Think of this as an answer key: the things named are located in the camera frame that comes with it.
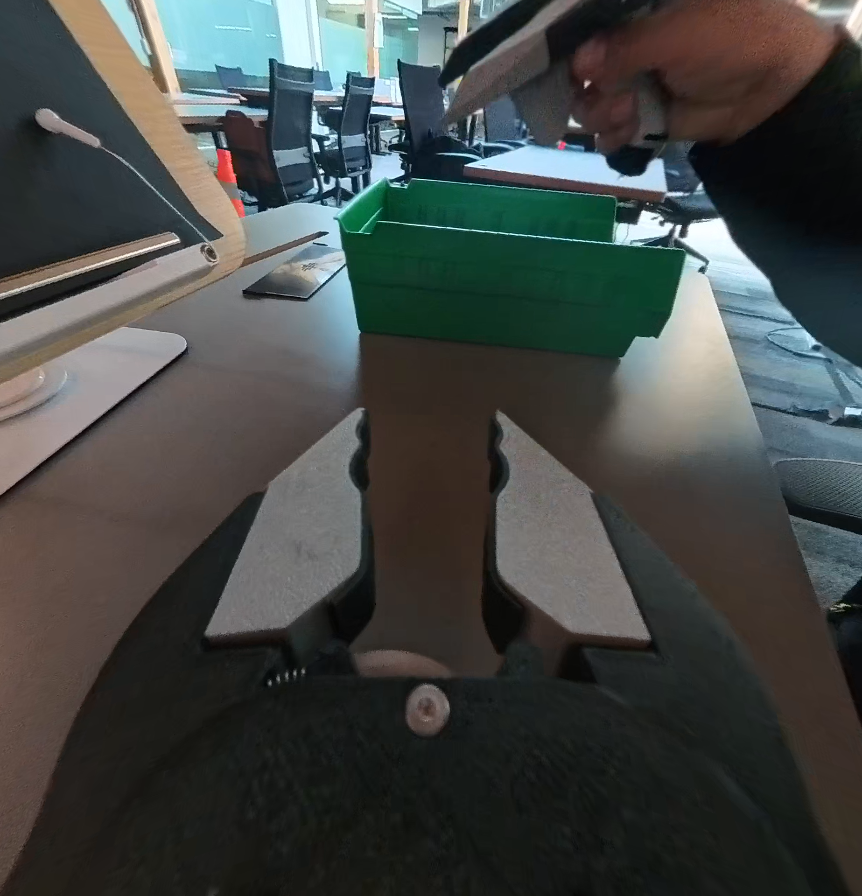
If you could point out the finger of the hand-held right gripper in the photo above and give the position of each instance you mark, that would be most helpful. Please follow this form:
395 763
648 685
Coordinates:
501 77

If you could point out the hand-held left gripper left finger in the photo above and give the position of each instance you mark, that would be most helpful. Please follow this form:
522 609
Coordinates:
298 553

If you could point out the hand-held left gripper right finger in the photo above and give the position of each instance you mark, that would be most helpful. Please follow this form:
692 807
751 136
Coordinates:
564 560

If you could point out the stack of green bins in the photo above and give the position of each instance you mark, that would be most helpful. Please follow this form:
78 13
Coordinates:
508 294

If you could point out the person's right forearm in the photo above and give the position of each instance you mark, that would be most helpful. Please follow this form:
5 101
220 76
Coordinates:
802 210

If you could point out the black office chair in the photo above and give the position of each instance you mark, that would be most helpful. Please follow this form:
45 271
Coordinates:
350 140
291 133
424 126

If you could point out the grey office desk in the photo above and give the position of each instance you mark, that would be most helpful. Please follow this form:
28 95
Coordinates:
564 171

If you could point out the dark grey seat chair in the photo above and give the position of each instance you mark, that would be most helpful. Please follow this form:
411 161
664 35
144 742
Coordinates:
830 490

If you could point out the black flat plate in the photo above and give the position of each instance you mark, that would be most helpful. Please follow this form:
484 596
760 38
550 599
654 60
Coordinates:
298 276

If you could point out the brown rod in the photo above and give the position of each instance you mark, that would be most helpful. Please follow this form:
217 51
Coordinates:
284 248

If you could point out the orange traffic cone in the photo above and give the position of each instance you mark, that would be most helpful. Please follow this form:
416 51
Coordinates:
229 185

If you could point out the silver clamp bar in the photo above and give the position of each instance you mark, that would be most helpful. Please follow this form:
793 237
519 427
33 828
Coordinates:
88 308

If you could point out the black board with wooden edge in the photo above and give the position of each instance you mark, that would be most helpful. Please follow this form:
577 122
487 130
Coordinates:
53 154

